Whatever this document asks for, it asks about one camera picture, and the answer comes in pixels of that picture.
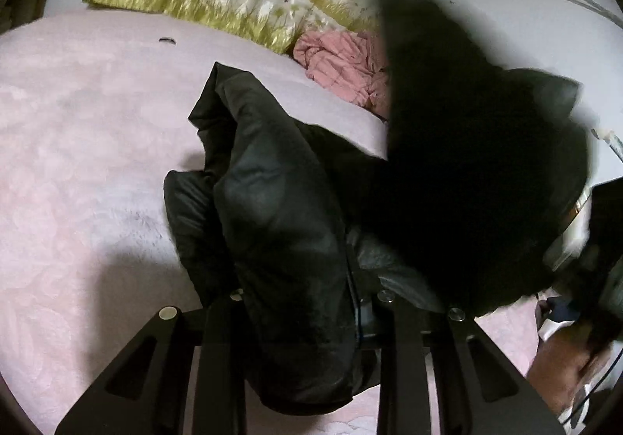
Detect black puffer jacket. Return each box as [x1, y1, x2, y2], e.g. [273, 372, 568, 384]
[163, 0, 592, 416]

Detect pink jacket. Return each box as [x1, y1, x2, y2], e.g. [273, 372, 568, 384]
[293, 30, 395, 122]

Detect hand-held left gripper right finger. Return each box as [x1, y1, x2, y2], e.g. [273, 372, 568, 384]
[354, 290, 566, 435]

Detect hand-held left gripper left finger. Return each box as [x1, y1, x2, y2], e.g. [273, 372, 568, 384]
[55, 290, 254, 435]

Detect pink bed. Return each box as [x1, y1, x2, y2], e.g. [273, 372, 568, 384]
[0, 9, 541, 435]

